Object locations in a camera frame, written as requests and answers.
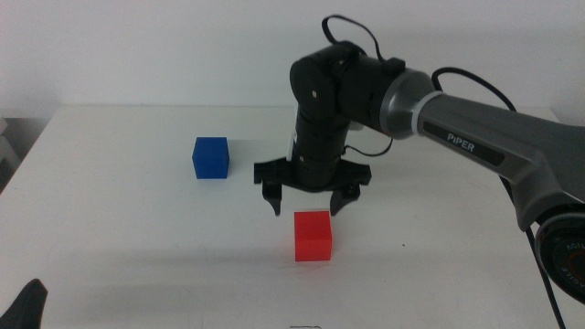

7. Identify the right arm braided camera cable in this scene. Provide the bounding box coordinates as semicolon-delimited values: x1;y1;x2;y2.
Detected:
431;66;568;329

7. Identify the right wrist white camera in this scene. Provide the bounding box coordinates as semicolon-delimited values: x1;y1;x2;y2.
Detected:
286;131;299;162

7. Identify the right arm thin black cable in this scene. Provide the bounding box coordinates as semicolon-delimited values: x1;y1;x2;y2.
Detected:
321;14;395;159

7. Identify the blue cube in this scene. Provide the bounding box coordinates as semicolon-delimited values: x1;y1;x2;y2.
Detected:
191;136;230;180

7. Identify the red cube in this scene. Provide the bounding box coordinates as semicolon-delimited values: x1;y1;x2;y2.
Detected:
293;210;334;263

